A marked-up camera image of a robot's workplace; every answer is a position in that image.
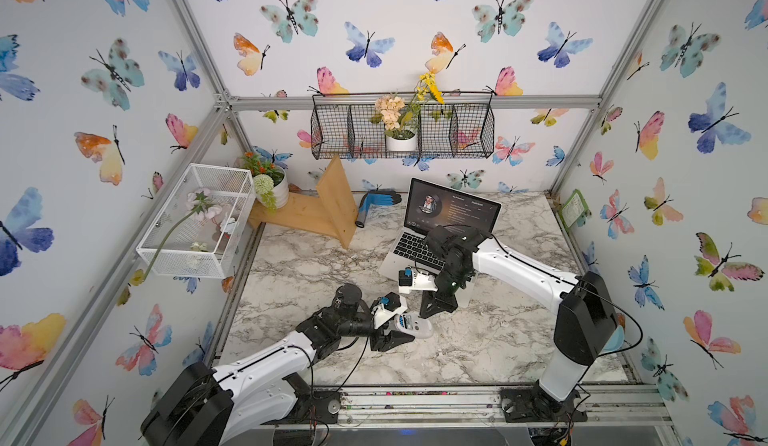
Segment silver laptop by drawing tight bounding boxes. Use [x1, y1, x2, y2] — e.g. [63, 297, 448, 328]
[379, 178, 501, 280]

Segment white wireless mouse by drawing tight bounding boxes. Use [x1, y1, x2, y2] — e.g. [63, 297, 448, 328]
[395, 312, 434, 339]

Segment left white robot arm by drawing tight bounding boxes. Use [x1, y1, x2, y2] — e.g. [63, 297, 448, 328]
[140, 283, 407, 445]

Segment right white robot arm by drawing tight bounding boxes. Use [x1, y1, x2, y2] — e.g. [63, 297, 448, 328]
[419, 225, 629, 423]

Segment wooden corner shelf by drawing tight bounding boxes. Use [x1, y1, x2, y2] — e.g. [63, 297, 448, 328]
[248, 156, 358, 249]

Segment white pot peach flowers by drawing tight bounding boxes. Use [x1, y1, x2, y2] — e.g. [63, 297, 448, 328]
[370, 72, 445, 152]

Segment light blue plastic object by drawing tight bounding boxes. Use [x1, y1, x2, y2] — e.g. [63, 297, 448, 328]
[600, 325, 625, 355]

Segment white pot green plant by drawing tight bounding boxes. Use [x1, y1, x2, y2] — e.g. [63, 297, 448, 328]
[240, 149, 289, 211]

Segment pink artificial flower stem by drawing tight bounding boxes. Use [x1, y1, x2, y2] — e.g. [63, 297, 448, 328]
[116, 187, 231, 307]

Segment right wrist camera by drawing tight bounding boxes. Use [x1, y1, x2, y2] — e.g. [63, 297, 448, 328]
[398, 268, 438, 295]

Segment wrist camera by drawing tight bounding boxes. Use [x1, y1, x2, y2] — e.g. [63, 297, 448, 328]
[398, 268, 438, 295]
[372, 292, 408, 330]

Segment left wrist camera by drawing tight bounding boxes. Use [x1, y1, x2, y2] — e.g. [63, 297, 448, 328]
[372, 292, 408, 330]

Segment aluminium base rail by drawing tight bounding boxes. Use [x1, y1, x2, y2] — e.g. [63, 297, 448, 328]
[167, 384, 673, 430]

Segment black wire wall basket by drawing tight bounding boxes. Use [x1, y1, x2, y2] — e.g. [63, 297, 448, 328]
[301, 92, 496, 161]

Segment white wire cage box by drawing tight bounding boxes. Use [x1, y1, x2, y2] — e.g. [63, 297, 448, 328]
[136, 163, 255, 279]

